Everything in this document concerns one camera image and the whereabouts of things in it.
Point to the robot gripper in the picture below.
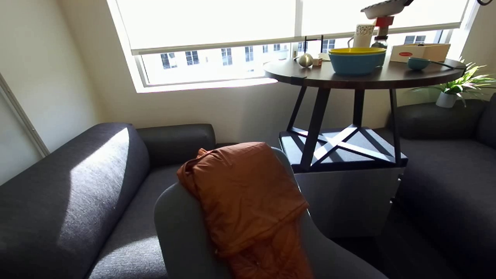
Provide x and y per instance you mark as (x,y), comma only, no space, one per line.
(383,14)

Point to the wooden box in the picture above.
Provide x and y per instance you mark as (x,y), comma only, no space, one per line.
(430,51)

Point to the white mug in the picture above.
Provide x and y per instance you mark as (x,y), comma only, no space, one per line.
(362,37)

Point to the blue and yellow bowl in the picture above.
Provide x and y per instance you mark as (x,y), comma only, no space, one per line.
(357,60)

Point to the round dark wooden table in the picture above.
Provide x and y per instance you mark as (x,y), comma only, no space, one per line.
(391,77)

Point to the small blue bowl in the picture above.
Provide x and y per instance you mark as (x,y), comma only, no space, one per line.
(417,63)

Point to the small metallic ball ornament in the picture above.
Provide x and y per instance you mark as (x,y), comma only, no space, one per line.
(306,60)

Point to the potted green plant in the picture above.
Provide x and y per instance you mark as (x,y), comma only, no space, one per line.
(473,79)

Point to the dark grey fabric sofa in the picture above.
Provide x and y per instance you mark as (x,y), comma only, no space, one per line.
(450,180)

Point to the orange jacket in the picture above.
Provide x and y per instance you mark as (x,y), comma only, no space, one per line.
(252,209)

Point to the grey armchair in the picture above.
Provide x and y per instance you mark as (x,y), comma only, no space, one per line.
(190,253)

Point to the dark grey sofa left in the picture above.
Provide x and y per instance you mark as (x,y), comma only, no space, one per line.
(86,211)

